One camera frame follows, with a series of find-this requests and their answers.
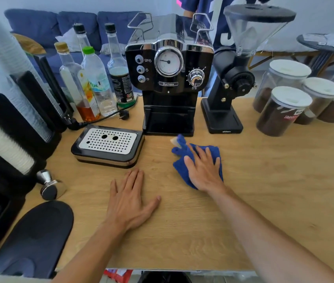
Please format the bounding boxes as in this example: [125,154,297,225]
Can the person's right hand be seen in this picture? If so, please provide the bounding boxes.
[184,144,225,194]

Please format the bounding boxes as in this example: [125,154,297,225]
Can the person's left hand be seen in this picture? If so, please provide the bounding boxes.
[105,169,162,233]

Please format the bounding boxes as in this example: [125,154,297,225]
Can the blue microfibre cloth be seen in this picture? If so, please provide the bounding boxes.
[171,134,224,190]

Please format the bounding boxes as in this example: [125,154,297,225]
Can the person's right forearm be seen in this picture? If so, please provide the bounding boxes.
[210,186,334,283]

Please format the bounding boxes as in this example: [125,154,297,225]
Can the person's left forearm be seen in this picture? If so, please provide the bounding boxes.
[52,221,126,283]

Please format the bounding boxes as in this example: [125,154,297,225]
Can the black drip tray steel grate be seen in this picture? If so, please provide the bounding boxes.
[71,124,146,169]

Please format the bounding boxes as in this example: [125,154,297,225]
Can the steel coffee tamper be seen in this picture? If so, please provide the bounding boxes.
[36,170,67,201]

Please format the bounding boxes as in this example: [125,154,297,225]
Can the black chrome espresso machine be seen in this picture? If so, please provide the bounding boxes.
[125,13,215,137]

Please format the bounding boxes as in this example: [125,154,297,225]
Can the black coffee grinder clear hopper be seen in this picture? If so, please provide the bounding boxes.
[201,4,297,134]

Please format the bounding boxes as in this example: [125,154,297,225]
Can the red and white packet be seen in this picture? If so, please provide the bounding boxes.
[103,269,134,283]

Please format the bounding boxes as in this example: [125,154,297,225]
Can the coffee jar with red label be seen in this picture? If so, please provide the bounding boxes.
[256,86,313,137]

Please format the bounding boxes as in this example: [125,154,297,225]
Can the black rubber tamping mat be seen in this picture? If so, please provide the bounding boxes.
[0,200,75,279]

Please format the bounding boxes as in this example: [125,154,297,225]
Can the green-capped plastic water bottle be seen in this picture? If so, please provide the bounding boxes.
[81,46,117,117]

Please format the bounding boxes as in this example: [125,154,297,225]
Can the cork-capped amber syrup bottle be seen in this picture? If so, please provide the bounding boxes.
[54,42,101,122]

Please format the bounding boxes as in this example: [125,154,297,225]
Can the black-capped bottle dark label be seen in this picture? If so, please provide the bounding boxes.
[104,23,135,108]

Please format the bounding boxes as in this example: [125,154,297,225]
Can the black cup dispenser rack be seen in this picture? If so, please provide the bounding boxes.
[0,54,74,261]

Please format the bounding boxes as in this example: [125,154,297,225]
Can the stack of white paper cups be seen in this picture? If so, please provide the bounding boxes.
[0,100,35,176]

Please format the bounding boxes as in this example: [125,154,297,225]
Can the stack of clear plastic cups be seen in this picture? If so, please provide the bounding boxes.
[0,63,53,142]
[0,0,65,117]

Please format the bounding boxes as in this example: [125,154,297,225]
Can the wooden bench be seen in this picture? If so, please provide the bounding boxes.
[247,49,322,71]

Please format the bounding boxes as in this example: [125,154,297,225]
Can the round black side table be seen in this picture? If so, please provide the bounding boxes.
[296,33,334,77]

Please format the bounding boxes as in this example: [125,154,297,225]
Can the black-capped clear glass bottle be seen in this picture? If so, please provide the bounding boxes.
[73,23,92,56]

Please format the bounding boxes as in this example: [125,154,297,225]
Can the white cloth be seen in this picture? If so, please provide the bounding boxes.
[55,26,82,53]

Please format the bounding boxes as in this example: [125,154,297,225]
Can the brown cushion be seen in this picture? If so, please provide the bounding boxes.
[11,32,47,55]

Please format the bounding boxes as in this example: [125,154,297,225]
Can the blue sofa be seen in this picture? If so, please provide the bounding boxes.
[4,9,156,95]

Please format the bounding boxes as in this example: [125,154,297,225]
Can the black power cable with plug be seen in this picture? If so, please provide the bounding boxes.
[65,94,140,131]

